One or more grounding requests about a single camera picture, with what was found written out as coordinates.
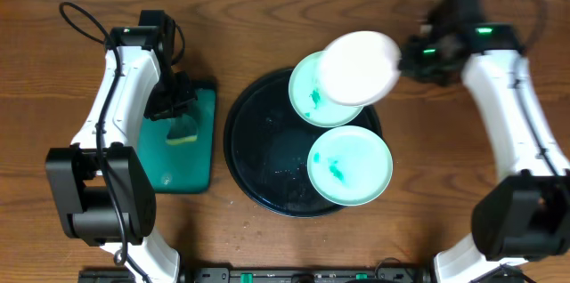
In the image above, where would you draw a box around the green yellow sponge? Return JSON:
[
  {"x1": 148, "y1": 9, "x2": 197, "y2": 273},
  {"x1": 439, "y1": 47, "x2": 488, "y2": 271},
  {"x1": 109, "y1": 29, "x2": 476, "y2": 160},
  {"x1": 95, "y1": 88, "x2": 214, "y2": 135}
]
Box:
[{"x1": 166, "y1": 114, "x2": 198, "y2": 146}]

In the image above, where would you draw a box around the white plate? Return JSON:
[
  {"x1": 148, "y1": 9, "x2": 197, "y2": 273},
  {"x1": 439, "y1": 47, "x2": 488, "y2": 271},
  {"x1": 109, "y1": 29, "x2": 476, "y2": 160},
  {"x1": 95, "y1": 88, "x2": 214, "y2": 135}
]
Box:
[{"x1": 317, "y1": 31, "x2": 401, "y2": 107}]

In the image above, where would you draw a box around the mint green plate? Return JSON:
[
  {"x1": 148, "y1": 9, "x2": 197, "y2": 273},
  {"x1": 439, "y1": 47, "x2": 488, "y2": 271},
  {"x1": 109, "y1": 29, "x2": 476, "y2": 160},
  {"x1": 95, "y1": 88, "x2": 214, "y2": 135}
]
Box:
[
  {"x1": 307, "y1": 125, "x2": 394, "y2": 206},
  {"x1": 288, "y1": 52, "x2": 362, "y2": 128}
]

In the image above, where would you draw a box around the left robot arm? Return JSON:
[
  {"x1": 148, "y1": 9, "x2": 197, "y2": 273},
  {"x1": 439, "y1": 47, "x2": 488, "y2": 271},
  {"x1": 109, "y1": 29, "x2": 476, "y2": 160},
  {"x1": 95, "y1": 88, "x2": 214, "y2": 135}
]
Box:
[{"x1": 45, "y1": 25, "x2": 198, "y2": 282}]

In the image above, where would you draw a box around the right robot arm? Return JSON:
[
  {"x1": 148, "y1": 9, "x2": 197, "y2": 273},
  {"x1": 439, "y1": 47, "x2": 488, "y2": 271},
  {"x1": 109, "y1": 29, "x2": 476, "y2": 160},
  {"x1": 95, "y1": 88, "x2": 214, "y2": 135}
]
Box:
[{"x1": 399, "y1": 21, "x2": 569, "y2": 282}]

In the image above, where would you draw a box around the black rectangular water tray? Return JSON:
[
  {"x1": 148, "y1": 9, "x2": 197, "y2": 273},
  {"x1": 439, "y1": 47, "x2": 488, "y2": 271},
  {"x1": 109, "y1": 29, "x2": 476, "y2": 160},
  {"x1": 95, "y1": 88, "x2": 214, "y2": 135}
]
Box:
[{"x1": 137, "y1": 81, "x2": 217, "y2": 194}]

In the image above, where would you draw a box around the round black serving tray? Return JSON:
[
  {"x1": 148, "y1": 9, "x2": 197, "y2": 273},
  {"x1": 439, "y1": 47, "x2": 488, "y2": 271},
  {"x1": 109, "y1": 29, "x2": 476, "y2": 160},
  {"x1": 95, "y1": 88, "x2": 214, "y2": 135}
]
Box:
[{"x1": 223, "y1": 67, "x2": 384, "y2": 219}]

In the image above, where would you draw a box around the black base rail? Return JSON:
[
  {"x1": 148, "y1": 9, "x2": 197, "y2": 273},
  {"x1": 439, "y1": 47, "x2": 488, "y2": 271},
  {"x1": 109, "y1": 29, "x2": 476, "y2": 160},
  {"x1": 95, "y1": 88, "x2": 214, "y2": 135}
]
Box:
[{"x1": 77, "y1": 266, "x2": 433, "y2": 283}]

